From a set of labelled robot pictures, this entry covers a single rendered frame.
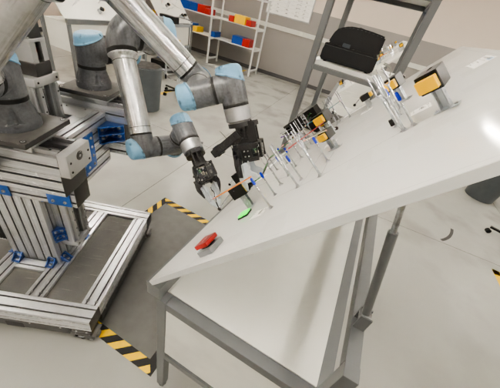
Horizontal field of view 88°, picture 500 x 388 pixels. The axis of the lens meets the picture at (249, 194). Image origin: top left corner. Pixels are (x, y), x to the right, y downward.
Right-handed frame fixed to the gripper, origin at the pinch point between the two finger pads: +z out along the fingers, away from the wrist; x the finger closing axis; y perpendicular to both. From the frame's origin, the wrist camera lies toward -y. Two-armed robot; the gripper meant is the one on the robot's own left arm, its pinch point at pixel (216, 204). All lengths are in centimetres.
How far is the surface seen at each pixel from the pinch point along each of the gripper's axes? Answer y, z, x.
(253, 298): -7.8, 35.8, -0.5
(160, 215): -145, -34, -29
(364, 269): 6, 42, 36
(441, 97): 51, 5, 46
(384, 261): 36, 33, 24
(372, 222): -10, 32, 61
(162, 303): -5.9, 22.9, -29.3
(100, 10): -290, -422, -5
